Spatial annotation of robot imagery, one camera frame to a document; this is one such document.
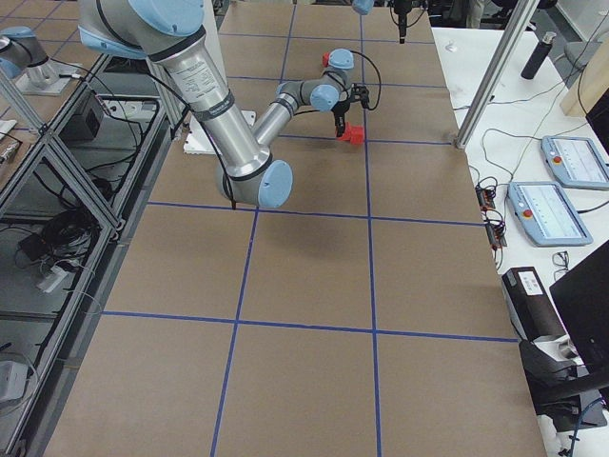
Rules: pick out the teach pendant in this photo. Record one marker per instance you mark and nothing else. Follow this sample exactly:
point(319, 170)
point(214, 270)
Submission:
point(546, 215)
point(575, 162)

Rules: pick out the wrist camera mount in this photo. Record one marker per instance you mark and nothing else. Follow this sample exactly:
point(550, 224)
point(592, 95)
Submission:
point(360, 94)

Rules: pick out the black monitor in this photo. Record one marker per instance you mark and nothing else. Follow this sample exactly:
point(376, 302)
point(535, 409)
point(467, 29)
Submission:
point(581, 299)

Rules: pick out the eyeglasses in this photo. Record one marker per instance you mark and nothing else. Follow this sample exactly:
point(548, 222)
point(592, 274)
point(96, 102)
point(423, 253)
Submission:
point(561, 261)

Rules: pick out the near teach pendant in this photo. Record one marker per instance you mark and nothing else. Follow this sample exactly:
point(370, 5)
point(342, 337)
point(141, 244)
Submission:
point(546, 215)

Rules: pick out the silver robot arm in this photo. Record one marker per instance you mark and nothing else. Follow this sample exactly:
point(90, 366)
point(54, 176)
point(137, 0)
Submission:
point(172, 35)
point(364, 7)

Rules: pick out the black water bottle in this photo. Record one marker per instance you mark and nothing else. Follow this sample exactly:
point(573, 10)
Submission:
point(538, 55)

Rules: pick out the far teach pendant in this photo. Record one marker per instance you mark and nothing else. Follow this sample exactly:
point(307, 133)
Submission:
point(575, 162)

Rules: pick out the small electronics board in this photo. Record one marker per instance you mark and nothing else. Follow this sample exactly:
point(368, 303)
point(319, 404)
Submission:
point(494, 223)

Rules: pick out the brown paper table cover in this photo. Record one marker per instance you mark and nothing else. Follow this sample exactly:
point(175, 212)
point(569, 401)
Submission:
point(363, 318)

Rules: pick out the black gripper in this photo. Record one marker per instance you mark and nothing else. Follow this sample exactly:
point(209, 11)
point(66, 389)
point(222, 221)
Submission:
point(341, 113)
point(401, 18)

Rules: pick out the aluminium frame post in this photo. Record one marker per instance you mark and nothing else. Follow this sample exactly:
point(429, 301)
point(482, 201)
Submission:
point(510, 38)

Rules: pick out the black box with label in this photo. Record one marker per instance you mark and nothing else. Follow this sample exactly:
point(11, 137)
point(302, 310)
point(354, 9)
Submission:
point(531, 311)

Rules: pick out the white pedestal column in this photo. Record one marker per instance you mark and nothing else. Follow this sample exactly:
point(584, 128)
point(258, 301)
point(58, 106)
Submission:
point(199, 74)

